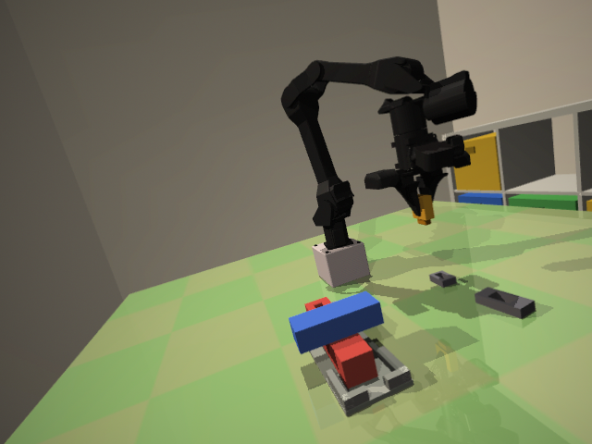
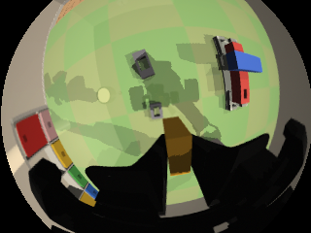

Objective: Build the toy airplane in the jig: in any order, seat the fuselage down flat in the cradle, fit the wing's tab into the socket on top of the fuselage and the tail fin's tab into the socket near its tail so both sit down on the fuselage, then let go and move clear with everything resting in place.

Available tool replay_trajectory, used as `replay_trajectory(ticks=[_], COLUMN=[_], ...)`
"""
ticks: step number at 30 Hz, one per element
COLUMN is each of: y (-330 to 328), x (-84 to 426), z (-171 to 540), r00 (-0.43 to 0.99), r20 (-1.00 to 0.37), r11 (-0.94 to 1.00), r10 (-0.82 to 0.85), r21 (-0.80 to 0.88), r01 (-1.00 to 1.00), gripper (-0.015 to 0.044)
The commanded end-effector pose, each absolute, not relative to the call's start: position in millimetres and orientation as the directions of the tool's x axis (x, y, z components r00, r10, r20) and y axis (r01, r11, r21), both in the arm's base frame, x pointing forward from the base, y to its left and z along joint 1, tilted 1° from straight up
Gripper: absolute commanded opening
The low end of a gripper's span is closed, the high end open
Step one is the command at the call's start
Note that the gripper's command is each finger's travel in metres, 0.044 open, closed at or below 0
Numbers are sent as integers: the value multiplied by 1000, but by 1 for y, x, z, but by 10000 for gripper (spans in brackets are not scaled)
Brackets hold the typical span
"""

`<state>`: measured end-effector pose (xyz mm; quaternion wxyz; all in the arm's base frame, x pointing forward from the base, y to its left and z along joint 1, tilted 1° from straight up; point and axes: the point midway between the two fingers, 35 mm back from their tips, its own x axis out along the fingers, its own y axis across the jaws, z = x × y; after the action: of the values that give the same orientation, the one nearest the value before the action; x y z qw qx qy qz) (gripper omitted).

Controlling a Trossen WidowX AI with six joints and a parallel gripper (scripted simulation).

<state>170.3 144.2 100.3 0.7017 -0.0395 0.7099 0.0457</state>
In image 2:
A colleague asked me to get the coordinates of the blue long rectangular block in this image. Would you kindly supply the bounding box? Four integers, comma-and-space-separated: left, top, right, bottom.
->
226, 50, 263, 73

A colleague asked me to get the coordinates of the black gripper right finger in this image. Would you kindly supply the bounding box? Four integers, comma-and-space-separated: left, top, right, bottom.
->
190, 133, 269, 207

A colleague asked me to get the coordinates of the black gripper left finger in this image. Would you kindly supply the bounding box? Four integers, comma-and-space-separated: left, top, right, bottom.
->
86, 133, 168, 216

